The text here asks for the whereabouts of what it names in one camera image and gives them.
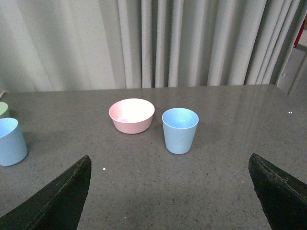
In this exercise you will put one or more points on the pink bowl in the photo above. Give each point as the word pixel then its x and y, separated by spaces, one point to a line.
pixel 132 116

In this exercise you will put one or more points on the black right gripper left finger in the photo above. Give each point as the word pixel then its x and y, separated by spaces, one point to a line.
pixel 57 206

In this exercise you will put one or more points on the blue cup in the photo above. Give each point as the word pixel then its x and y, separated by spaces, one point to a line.
pixel 12 144
pixel 179 127

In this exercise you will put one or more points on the green bowl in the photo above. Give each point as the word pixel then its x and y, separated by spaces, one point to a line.
pixel 4 110

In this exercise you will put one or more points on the grey curtain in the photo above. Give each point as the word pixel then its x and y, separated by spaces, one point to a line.
pixel 61 45

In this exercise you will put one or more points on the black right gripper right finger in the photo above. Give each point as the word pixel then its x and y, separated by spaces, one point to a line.
pixel 283 197

